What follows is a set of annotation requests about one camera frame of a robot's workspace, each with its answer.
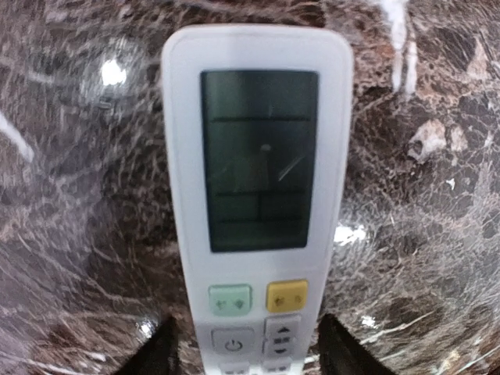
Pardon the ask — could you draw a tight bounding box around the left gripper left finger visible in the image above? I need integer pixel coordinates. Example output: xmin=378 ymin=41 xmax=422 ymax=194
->
xmin=124 ymin=316 xmax=180 ymax=375

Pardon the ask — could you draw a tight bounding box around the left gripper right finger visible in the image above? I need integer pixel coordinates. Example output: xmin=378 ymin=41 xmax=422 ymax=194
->
xmin=318 ymin=314 xmax=385 ymax=375

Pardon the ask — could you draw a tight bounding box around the white remote control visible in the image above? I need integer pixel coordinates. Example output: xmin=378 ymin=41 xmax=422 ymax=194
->
xmin=161 ymin=24 xmax=354 ymax=374

